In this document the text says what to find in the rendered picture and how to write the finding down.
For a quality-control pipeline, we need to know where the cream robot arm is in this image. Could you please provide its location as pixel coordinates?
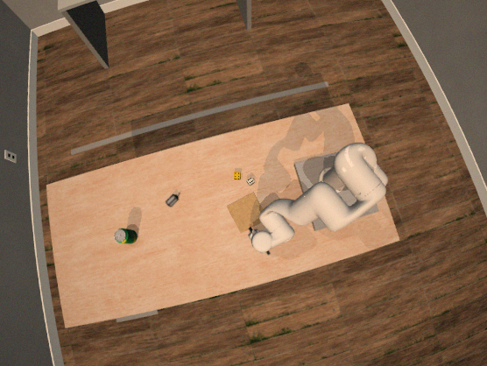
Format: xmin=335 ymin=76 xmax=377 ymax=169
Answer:
xmin=251 ymin=143 xmax=388 ymax=252

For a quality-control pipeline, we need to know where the green drink can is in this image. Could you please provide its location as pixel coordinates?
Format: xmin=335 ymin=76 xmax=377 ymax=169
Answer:
xmin=114 ymin=229 xmax=138 ymax=243

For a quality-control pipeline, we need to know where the white die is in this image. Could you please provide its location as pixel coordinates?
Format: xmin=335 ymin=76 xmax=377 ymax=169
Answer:
xmin=246 ymin=176 xmax=255 ymax=186

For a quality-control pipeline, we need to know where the tan square mat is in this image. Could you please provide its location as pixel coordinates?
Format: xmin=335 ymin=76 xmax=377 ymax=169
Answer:
xmin=227 ymin=192 xmax=263 ymax=233

